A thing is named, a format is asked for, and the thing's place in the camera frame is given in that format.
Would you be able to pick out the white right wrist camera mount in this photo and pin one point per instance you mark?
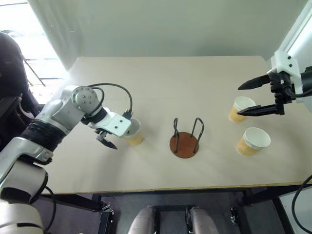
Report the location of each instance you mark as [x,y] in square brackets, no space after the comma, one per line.
[284,62]

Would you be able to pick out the black table frame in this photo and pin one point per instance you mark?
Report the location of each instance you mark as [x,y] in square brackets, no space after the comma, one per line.
[80,201]

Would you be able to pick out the black window railing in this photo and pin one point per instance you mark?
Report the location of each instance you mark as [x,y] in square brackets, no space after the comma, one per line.
[34,70]

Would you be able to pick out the tan paper cup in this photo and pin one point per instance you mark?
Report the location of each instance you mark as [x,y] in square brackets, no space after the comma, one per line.
[135,139]
[235,115]
[256,139]

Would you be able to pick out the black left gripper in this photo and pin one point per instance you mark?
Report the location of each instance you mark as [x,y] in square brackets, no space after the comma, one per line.
[102,134]

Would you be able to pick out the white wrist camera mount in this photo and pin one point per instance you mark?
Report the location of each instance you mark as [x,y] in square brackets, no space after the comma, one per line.
[284,62]
[117,124]

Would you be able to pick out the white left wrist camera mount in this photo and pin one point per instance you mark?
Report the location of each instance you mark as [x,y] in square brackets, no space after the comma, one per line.
[117,124]

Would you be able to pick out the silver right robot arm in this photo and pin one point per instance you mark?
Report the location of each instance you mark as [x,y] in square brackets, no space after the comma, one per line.
[306,83]

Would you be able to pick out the grey rounded metallic shape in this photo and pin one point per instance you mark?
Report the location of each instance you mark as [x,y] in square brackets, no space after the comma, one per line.
[143,220]
[203,220]

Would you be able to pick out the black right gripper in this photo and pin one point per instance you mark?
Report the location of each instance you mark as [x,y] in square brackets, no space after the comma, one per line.
[280,84]

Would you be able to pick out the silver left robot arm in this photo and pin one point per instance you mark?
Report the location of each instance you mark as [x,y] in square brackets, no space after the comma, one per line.
[61,107]

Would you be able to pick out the black office chair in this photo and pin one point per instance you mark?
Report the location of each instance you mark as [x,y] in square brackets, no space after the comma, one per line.
[12,80]

